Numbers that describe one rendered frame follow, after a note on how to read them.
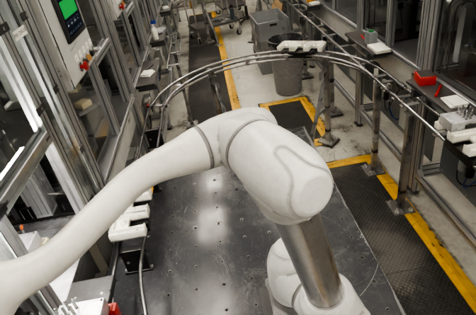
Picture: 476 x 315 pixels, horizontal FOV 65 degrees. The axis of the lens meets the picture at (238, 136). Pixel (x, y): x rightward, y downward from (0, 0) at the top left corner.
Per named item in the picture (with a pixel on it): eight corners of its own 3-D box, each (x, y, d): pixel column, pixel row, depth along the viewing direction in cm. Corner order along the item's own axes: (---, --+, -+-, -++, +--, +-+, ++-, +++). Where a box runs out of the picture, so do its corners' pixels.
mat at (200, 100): (253, 155, 329) (253, 154, 328) (188, 167, 328) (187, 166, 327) (215, 10, 829) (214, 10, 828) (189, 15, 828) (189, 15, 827)
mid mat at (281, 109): (336, 142, 327) (336, 141, 326) (275, 153, 326) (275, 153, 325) (306, 95, 412) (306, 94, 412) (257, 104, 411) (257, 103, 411)
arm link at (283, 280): (297, 260, 138) (292, 217, 126) (331, 296, 124) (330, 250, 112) (261, 283, 132) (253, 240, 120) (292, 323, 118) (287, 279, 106)
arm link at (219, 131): (186, 112, 82) (214, 136, 71) (255, 88, 89) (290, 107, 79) (197, 161, 89) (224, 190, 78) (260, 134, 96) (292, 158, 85)
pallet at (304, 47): (278, 57, 303) (276, 46, 298) (283, 52, 314) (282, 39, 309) (321, 59, 288) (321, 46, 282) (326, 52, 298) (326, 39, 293)
